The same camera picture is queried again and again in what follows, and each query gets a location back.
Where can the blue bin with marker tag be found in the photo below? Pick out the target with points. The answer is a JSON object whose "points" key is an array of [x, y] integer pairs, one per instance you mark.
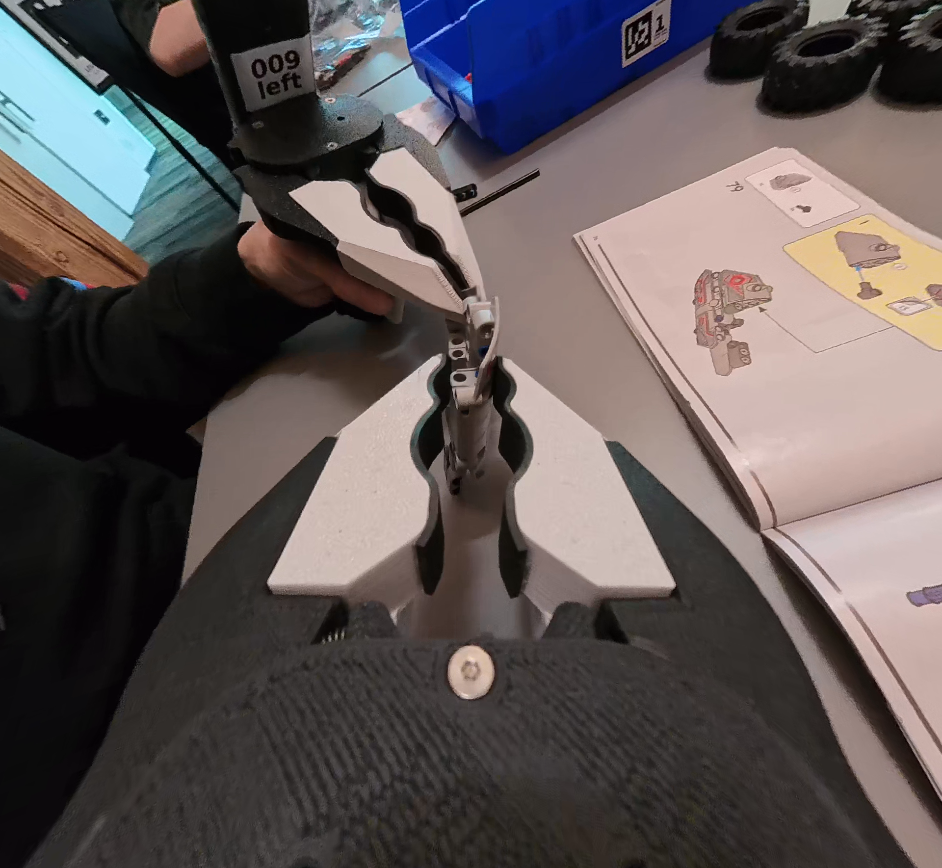
{"points": [[552, 36]]}

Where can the person's left hand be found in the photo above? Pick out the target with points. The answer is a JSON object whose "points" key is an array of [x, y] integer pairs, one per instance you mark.
{"points": [[294, 272]]}

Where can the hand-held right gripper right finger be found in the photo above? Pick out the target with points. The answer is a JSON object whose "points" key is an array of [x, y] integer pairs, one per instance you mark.
{"points": [[589, 515]]}

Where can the small grey brick panel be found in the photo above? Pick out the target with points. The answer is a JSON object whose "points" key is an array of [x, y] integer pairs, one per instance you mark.
{"points": [[475, 353]]}

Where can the framed marker sign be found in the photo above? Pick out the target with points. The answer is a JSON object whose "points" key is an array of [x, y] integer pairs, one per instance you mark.
{"points": [[51, 14]]}

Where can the person's black sweater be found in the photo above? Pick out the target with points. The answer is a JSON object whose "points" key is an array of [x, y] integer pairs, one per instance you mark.
{"points": [[73, 551]]}

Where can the brick instruction booklet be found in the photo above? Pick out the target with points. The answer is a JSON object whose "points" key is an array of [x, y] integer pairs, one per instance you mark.
{"points": [[809, 404]]}

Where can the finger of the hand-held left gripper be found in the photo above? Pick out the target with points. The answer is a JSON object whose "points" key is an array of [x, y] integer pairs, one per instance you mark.
{"points": [[368, 250], [427, 205]]}

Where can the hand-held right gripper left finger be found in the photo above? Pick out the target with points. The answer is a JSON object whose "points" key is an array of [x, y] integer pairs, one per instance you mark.
{"points": [[346, 515]]}

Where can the long grey brick assembly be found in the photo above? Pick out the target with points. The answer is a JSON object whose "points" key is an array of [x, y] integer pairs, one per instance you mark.
{"points": [[465, 441]]}

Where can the small paper packet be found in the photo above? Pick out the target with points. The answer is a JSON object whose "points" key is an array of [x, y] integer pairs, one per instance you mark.
{"points": [[427, 121]]}

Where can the black axle rod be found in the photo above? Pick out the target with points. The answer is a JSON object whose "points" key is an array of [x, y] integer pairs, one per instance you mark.
{"points": [[508, 189]]}

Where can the black white marker tag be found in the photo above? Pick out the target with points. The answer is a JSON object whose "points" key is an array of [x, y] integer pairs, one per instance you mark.
{"points": [[647, 29]]}

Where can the small black brick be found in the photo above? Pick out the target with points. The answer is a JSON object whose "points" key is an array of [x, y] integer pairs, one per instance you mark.
{"points": [[465, 192]]}

